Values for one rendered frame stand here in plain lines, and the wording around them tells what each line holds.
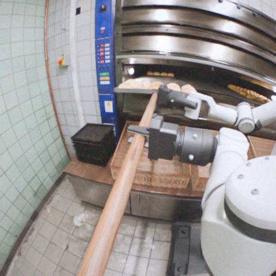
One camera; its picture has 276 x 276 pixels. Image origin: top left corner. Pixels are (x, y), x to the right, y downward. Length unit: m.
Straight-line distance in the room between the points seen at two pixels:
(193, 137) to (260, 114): 0.42
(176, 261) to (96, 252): 1.06
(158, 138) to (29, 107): 1.36
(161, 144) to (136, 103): 0.89
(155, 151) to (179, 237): 1.03
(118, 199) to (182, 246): 1.08
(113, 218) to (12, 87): 1.35
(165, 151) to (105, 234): 0.23
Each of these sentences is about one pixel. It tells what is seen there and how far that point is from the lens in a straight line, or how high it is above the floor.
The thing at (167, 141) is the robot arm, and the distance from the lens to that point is 0.30.
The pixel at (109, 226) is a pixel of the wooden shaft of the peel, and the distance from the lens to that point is 0.18.
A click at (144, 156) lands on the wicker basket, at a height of 0.59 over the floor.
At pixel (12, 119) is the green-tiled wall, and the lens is 1.40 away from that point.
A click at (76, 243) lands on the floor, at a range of 1.51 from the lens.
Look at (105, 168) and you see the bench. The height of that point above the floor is 0.58.
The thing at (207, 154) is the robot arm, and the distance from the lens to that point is 0.30.
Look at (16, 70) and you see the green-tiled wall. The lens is 1.45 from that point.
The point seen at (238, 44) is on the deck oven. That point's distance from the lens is 1.27.
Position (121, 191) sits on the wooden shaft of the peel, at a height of 1.20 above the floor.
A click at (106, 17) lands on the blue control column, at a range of 1.24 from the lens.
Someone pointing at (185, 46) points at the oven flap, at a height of 1.52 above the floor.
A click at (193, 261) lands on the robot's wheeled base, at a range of 1.28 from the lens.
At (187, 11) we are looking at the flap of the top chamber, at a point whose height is 1.86.
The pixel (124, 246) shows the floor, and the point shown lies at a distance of 1.39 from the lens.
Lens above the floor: 1.37
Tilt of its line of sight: 33 degrees down
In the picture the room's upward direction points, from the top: straight up
